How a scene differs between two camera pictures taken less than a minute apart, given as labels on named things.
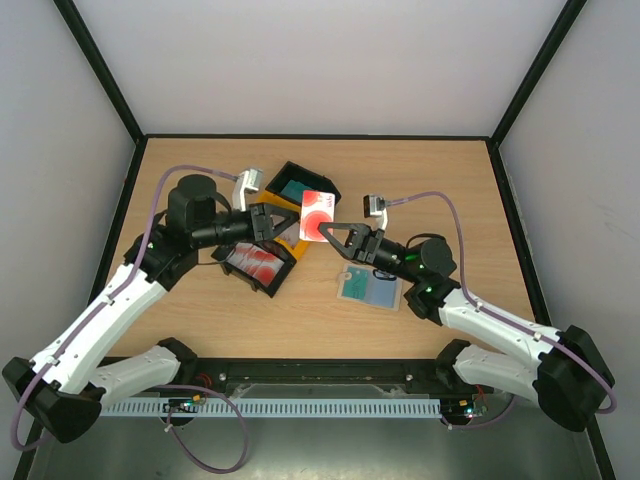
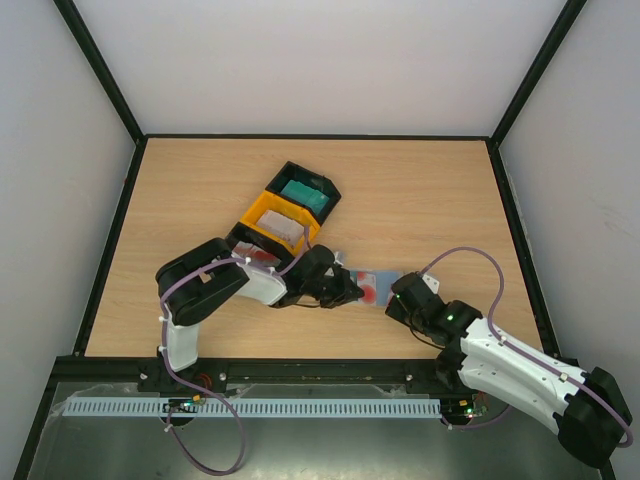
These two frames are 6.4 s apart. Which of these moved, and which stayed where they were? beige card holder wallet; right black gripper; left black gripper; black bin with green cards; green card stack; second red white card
Moved: left black gripper; right black gripper
Stayed: second red white card; beige card holder wallet; green card stack; black bin with green cards
